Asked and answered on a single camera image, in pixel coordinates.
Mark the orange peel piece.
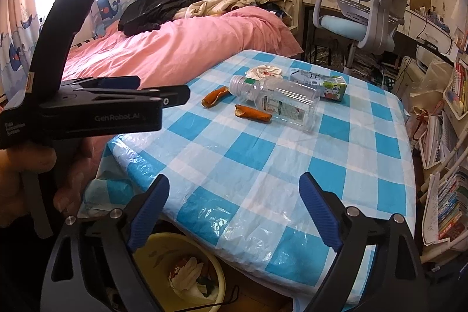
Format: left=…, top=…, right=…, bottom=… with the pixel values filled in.
left=235, top=104, right=272, bottom=123
left=201, top=86, right=230, bottom=108

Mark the white tissue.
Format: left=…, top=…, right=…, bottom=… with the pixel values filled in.
left=245, top=65, right=282, bottom=80

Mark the clear plastic bottle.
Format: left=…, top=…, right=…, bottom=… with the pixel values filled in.
left=228, top=75, right=320, bottom=131

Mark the blue green milk carton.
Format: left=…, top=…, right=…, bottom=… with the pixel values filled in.
left=289, top=68, right=347, bottom=102

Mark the yellow trash bin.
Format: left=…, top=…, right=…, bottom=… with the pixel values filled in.
left=133, top=233, right=226, bottom=311

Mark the person's left hand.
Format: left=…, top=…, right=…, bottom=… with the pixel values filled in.
left=1, top=138, right=98, bottom=227

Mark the pink duvet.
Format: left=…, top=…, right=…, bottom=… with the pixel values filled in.
left=63, top=6, right=302, bottom=88

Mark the black clothes pile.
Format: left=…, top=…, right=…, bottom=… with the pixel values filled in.
left=117, top=0, right=202, bottom=36

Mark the blue white checkered tablecloth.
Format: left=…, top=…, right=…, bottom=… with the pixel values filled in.
left=80, top=50, right=416, bottom=311

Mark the beige clothes pile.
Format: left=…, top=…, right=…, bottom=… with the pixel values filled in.
left=172, top=0, right=293, bottom=24

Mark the white book shelf rack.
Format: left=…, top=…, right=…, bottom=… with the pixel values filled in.
left=419, top=58, right=467, bottom=263

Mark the white desk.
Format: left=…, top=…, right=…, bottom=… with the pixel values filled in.
left=321, top=0, right=453, bottom=55

